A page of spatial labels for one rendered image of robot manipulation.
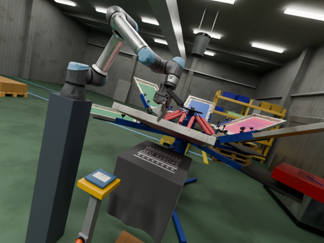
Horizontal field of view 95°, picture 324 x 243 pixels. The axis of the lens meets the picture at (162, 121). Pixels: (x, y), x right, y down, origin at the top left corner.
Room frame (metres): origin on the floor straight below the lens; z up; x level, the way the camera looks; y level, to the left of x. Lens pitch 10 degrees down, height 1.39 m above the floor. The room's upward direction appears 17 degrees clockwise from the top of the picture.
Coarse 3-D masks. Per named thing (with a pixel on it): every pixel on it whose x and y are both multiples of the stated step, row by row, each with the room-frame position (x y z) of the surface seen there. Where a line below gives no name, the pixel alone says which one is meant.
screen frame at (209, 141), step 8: (120, 104) 0.83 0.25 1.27; (128, 112) 0.80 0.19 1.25; (136, 112) 0.80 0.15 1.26; (144, 112) 0.79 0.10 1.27; (144, 120) 0.79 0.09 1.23; (152, 120) 0.77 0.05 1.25; (160, 120) 0.76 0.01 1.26; (168, 128) 0.74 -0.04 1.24; (176, 128) 0.73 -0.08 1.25; (184, 128) 0.73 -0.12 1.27; (192, 136) 0.71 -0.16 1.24; (200, 136) 0.70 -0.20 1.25; (208, 136) 0.70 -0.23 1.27; (208, 144) 0.73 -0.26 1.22
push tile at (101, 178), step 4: (100, 168) 0.66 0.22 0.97; (96, 172) 0.62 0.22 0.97; (100, 172) 0.63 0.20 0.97; (104, 172) 0.64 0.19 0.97; (88, 176) 0.57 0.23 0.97; (92, 176) 0.58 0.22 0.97; (96, 176) 0.59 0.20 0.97; (100, 176) 0.60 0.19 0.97; (104, 176) 0.60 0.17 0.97; (108, 176) 0.61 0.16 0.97; (112, 176) 0.62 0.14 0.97; (116, 176) 0.63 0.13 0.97; (88, 180) 0.56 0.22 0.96; (92, 180) 0.56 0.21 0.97; (96, 180) 0.57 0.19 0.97; (100, 180) 0.57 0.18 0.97; (104, 180) 0.58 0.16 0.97; (108, 180) 0.59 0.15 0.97; (112, 180) 0.60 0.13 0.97; (96, 184) 0.55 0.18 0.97; (100, 184) 0.55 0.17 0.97; (104, 184) 0.56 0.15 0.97; (108, 184) 0.57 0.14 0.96
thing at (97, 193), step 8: (80, 184) 0.55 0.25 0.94; (88, 184) 0.55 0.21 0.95; (112, 184) 0.59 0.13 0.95; (88, 192) 0.54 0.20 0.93; (96, 192) 0.53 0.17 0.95; (104, 192) 0.53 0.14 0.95; (96, 200) 0.57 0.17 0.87; (88, 208) 0.58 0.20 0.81; (96, 208) 0.59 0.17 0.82; (88, 216) 0.58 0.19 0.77; (96, 216) 0.60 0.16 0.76; (88, 224) 0.58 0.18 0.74; (80, 232) 0.58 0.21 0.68; (88, 232) 0.57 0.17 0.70; (88, 240) 0.59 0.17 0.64
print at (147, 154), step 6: (144, 150) 1.08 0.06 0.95; (150, 150) 1.11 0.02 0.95; (156, 150) 1.15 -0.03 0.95; (138, 156) 0.95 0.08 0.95; (144, 156) 0.98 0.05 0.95; (150, 156) 1.01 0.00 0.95; (156, 156) 1.04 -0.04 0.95; (162, 156) 1.07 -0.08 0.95; (168, 156) 1.11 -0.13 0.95; (150, 162) 0.91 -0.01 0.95; (156, 162) 0.94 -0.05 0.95; (162, 162) 0.97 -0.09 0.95; (168, 162) 1.00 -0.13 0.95; (174, 162) 1.03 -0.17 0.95; (162, 168) 0.89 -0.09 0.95; (168, 168) 0.91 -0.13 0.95; (174, 168) 0.94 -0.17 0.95
